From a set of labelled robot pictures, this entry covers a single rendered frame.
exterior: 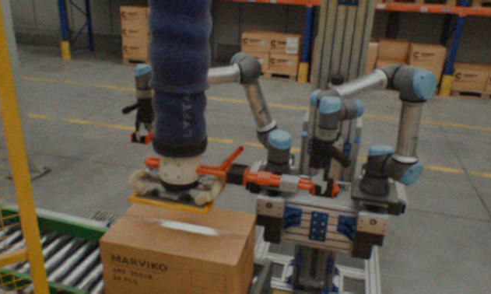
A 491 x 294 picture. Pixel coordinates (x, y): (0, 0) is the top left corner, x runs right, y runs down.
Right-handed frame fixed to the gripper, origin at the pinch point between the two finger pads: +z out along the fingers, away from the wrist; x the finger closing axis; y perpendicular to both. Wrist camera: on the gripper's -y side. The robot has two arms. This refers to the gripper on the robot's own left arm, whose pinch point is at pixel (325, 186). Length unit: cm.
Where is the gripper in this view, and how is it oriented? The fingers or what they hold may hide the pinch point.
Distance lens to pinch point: 169.7
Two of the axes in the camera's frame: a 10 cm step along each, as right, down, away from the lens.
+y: -9.7, -1.4, 2.2
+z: -0.5, 9.2, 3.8
